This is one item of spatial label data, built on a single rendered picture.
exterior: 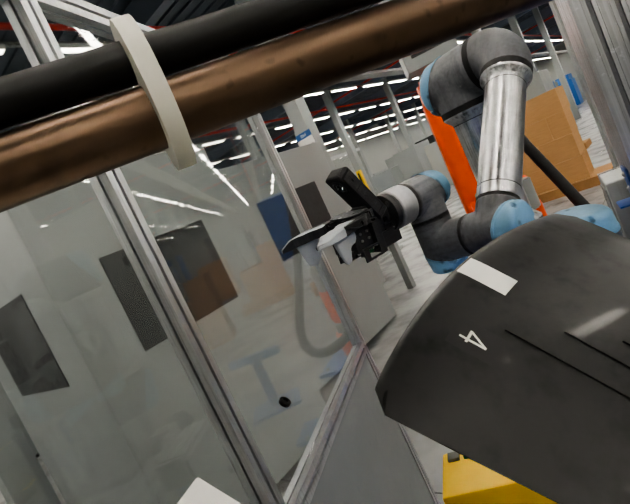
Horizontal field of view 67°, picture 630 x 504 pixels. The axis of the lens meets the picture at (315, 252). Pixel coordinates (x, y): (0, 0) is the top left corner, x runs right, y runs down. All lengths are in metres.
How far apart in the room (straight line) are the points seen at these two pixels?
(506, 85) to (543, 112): 7.37
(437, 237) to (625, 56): 0.56
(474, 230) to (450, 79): 0.38
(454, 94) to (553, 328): 0.85
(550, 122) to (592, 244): 8.02
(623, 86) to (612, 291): 0.93
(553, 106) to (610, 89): 7.10
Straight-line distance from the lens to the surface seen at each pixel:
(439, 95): 1.12
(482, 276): 0.31
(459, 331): 0.27
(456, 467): 0.78
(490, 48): 1.04
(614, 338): 0.30
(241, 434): 0.91
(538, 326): 0.29
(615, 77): 1.24
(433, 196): 0.91
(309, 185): 4.73
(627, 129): 1.23
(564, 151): 8.39
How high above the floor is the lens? 1.50
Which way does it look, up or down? 5 degrees down
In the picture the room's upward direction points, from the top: 25 degrees counter-clockwise
